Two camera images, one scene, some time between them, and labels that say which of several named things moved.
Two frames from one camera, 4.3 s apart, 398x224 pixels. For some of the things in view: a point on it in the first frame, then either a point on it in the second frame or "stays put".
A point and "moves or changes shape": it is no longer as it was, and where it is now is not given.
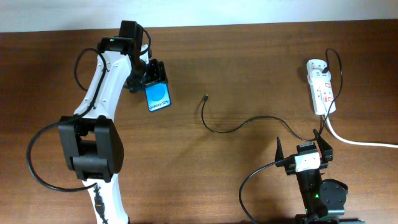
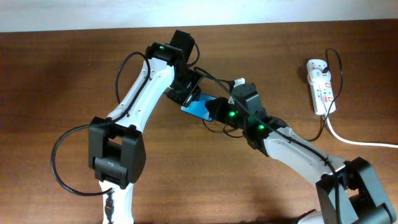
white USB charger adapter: [314, 72] stays put
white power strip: [323, 96] stays put
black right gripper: [323, 145] to [217, 114]
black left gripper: [158, 74] to [186, 98]
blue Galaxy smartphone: [158, 96] moves or changes shape
